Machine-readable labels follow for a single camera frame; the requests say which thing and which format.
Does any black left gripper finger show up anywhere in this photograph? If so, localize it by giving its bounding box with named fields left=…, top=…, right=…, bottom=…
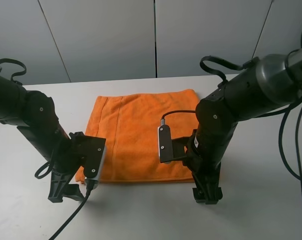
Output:
left=48, top=170, right=74, bottom=203
left=64, top=184, right=85, bottom=202

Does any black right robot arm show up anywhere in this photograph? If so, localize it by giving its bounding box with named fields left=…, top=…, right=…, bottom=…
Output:
left=185, top=48, right=302, bottom=205

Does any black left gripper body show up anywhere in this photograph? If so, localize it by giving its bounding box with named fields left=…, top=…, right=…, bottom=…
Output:
left=17, top=122, right=88, bottom=175

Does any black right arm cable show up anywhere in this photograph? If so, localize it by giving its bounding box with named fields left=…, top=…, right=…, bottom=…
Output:
left=199, top=17, right=302, bottom=240

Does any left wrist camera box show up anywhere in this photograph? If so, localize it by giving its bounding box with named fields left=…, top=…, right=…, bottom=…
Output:
left=70, top=132, right=106, bottom=181

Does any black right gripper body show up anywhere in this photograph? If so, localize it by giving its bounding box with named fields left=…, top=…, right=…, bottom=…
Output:
left=183, top=119, right=237, bottom=180

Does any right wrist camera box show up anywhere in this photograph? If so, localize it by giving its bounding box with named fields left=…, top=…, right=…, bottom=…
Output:
left=158, top=124, right=189, bottom=164

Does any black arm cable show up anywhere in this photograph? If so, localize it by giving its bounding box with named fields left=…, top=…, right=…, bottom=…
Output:
left=0, top=58, right=96, bottom=240
left=199, top=17, right=302, bottom=240

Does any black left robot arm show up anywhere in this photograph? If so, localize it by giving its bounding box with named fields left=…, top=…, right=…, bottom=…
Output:
left=0, top=76, right=84, bottom=203

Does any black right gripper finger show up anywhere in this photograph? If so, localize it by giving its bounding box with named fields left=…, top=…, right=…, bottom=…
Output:
left=192, top=173, right=206, bottom=203
left=205, top=172, right=222, bottom=205

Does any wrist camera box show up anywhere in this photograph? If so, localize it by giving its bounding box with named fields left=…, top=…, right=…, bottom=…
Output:
left=70, top=132, right=106, bottom=181
left=158, top=124, right=189, bottom=164

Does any orange towel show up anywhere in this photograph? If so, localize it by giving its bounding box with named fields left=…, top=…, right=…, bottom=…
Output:
left=85, top=89, right=199, bottom=184

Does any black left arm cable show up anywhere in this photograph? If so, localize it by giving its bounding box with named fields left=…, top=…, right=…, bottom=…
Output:
left=0, top=58, right=96, bottom=240

